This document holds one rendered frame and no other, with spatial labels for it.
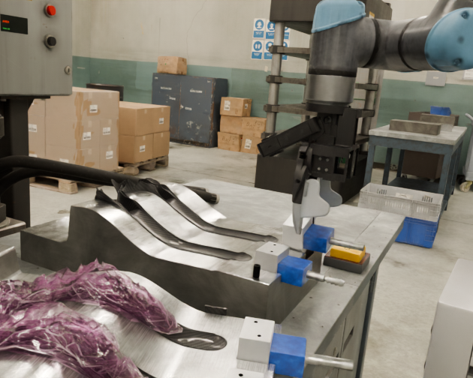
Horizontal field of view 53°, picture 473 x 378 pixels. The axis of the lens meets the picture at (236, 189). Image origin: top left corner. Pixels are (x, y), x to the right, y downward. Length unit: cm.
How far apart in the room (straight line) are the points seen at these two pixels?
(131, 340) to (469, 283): 35
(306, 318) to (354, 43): 43
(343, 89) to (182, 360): 45
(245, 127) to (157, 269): 682
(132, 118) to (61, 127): 96
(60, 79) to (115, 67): 805
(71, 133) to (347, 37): 400
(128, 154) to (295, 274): 478
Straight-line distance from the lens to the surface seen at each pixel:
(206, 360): 57
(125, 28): 941
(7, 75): 138
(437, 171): 645
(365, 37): 76
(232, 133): 769
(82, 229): 85
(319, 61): 75
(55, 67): 148
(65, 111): 463
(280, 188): 491
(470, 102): 710
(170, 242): 83
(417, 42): 71
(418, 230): 392
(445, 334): 46
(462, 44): 67
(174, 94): 805
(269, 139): 79
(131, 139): 537
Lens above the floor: 117
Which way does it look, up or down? 13 degrees down
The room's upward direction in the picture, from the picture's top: 5 degrees clockwise
